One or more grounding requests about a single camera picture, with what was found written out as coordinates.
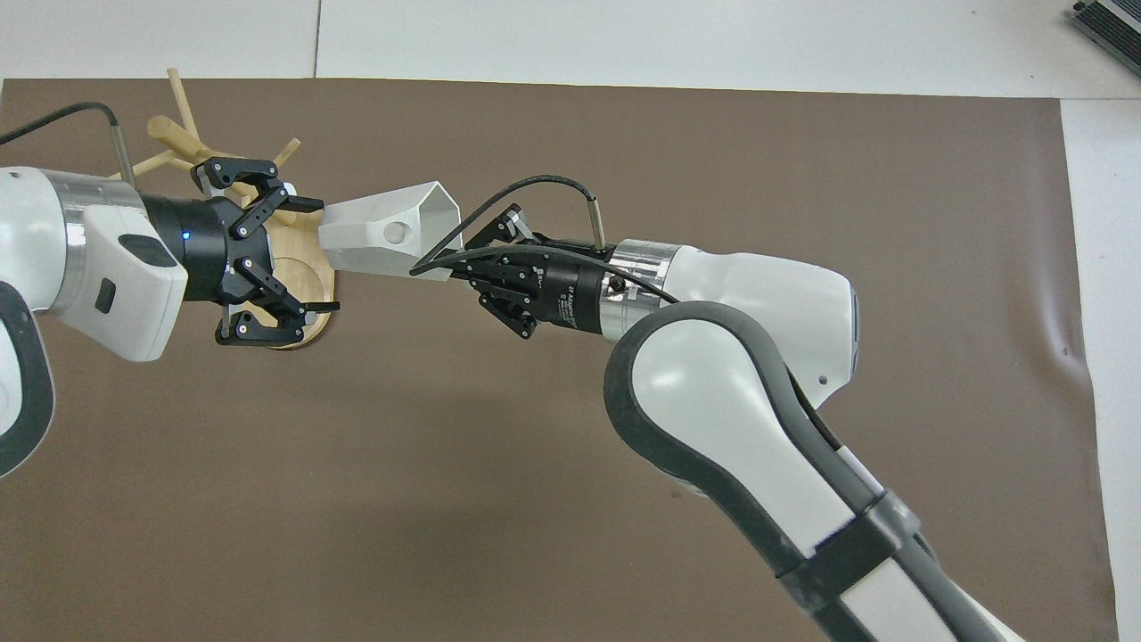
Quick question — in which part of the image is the grey metal device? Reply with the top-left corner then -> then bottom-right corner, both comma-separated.
1070,0 -> 1141,53

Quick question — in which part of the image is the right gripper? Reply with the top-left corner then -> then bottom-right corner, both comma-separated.
462,203 -> 609,342

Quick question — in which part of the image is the wooden cup rack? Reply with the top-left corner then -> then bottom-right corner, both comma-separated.
109,67 -> 341,351

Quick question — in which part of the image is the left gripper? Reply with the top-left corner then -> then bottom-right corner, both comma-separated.
141,158 -> 342,348

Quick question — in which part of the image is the white angular cup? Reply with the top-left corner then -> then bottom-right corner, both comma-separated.
317,180 -> 463,284

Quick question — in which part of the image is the black cable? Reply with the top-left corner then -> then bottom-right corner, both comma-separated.
408,174 -> 683,306
0,101 -> 137,186

